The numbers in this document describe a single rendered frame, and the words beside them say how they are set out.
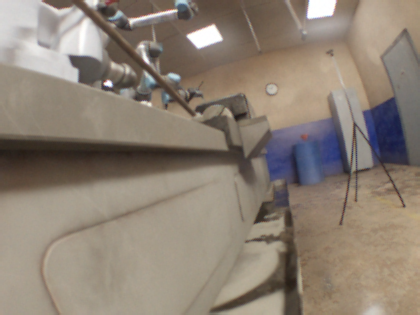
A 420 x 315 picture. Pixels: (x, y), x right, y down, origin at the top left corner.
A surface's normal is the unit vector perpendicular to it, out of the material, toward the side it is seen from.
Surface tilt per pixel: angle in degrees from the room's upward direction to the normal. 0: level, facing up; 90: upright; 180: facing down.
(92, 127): 90
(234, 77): 90
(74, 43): 88
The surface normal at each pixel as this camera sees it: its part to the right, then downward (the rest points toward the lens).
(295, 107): -0.33, 0.01
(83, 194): 0.92, -0.20
